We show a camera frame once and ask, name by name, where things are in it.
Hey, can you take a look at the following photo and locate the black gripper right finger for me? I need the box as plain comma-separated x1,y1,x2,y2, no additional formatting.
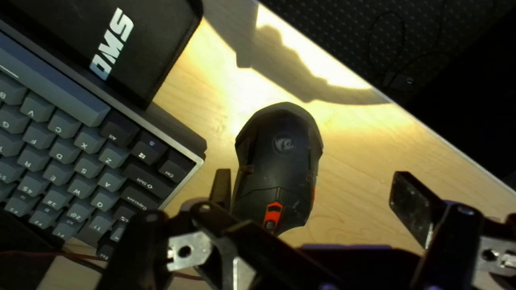
389,171,447,250

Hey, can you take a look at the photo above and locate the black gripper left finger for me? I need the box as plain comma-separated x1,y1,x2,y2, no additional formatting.
210,169,232,210

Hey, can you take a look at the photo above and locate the black red computer mouse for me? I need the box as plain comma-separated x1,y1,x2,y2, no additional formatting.
232,102,324,236

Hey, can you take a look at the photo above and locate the black desk mouse pad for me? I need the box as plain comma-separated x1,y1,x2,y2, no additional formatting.
0,0,203,110

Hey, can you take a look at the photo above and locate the grey mechanical keyboard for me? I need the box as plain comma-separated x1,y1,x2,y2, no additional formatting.
0,24,203,260

